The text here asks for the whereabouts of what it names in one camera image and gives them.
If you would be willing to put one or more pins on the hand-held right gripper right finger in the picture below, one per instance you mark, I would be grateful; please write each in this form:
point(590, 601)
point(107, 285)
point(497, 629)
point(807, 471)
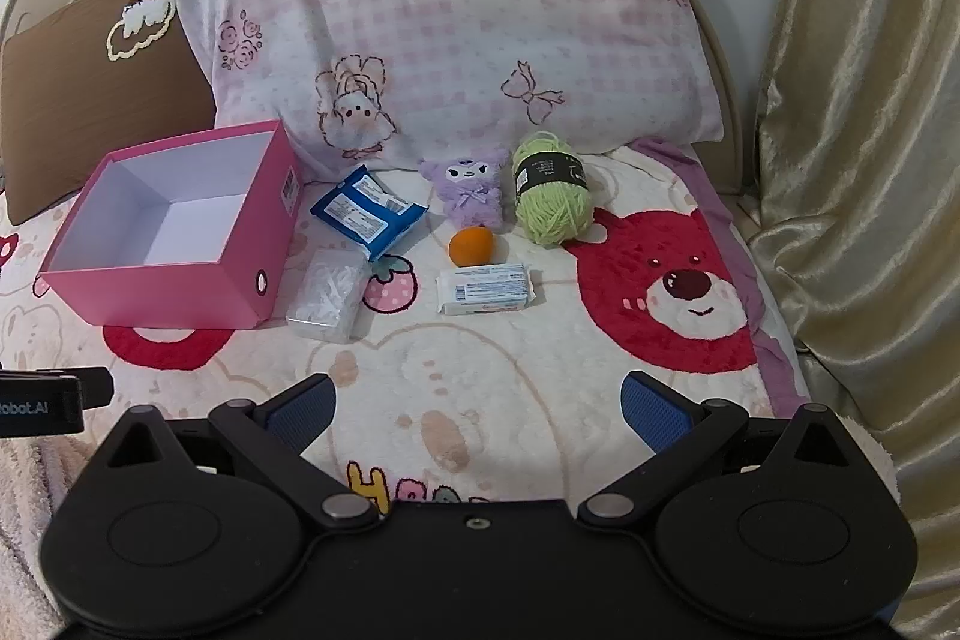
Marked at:
point(652, 411)

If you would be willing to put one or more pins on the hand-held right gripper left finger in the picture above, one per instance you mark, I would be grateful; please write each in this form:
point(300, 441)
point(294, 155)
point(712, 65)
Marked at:
point(307, 415)

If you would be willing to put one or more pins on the clear cotton swab case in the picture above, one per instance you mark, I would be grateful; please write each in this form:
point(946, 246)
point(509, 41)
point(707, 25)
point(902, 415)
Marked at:
point(326, 295)

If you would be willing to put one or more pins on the pink cardboard box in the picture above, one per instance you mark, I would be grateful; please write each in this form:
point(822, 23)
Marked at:
point(150, 295)

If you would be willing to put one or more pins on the white tissue pack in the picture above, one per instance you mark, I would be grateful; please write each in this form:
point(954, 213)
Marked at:
point(484, 289)

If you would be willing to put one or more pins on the blue wet wipes pack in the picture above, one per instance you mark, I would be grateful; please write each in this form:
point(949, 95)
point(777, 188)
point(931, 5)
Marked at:
point(360, 212)

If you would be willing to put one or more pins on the green yarn skein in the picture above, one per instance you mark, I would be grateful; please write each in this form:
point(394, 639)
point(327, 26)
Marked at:
point(551, 212)

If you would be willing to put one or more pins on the orange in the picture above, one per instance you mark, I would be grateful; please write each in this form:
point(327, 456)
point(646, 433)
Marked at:
point(471, 248)

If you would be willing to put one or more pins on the white fluffy cloth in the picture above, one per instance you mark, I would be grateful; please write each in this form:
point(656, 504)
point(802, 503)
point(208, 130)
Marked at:
point(870, 452)

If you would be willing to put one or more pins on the purple plush toy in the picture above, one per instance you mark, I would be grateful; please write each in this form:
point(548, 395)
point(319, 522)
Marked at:
point(465, 194)

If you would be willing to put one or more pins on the brown pillow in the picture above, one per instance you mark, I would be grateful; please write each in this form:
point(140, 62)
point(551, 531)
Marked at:
point(67, 85)

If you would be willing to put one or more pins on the gold satin curtain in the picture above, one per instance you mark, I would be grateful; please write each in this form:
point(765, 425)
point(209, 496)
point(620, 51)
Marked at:
point(862, 123)

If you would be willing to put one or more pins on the pink checked cartoon pillow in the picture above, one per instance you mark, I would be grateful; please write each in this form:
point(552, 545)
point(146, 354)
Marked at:
point(465, 25)

